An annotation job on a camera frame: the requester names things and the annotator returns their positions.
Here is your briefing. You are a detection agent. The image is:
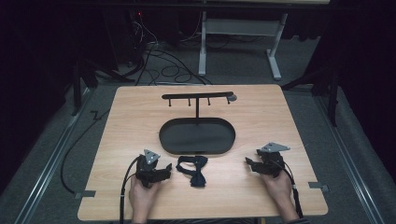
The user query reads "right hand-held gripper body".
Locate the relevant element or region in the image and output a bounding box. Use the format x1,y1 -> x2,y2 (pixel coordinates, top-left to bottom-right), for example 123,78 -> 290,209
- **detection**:
255,142 -> 291,179

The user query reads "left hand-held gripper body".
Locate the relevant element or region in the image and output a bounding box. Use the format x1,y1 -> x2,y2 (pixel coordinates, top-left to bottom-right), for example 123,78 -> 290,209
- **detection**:
134,148 -> 165,189

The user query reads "dark navy bow tie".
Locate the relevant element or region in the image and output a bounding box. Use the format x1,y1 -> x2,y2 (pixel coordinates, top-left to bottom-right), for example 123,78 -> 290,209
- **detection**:
175,155 -> 209,189

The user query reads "black hook rack with tray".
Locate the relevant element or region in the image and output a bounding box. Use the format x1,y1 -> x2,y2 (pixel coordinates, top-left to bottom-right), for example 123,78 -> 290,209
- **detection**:
158,91 -> 238,156

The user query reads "person's right hand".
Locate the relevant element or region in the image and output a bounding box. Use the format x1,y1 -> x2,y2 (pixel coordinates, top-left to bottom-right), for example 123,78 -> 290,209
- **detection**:
259,170 -> 294,208

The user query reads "person's left hand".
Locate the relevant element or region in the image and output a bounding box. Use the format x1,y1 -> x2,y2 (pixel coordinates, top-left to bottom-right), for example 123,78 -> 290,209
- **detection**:
128,176 -> 163,216

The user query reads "grey tape piece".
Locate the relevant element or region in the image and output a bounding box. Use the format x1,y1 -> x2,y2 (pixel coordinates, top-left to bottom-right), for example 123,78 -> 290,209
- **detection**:
73,189 -> 97,200
307,181 -> 331,193

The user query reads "black tripod stand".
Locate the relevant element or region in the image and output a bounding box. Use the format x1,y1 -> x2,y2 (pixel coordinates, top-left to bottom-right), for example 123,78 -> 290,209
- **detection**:
70,58 -> 135,117
281,66 -> 341,128

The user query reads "dark computer tower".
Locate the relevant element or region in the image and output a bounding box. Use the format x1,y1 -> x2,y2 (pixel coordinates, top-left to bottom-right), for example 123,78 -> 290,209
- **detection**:
102,8 -> 149,67

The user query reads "left hand-held gripper black cable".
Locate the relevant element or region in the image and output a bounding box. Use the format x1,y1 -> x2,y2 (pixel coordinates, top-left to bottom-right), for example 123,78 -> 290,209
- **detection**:
119,156 -> 142,224

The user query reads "hand-held gripper black cable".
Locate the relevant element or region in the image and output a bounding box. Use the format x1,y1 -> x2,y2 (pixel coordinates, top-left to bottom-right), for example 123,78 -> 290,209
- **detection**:
274,160 -> 304,219
119,156 -> 142,224

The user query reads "right hand-held gripper black cable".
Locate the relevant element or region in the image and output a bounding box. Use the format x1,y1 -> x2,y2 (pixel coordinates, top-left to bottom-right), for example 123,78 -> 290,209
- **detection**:
274,160 -> 304,219

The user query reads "metal floor rail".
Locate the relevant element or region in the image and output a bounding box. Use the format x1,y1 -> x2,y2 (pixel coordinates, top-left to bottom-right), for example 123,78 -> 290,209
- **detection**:
13,87 -> 96,224
312,94 -> 387,224

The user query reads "black floor cable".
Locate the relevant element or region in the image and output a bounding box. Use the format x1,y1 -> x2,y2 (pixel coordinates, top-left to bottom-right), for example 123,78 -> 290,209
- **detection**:
60,107 -> 111,195

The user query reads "tangle of black floor cables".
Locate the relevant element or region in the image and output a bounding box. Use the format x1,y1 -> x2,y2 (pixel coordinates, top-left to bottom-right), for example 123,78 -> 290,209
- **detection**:
132,12 -> 214,87

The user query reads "white desk frame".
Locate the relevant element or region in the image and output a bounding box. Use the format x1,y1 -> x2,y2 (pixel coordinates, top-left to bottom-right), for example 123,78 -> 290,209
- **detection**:
198,10 -> 290,81

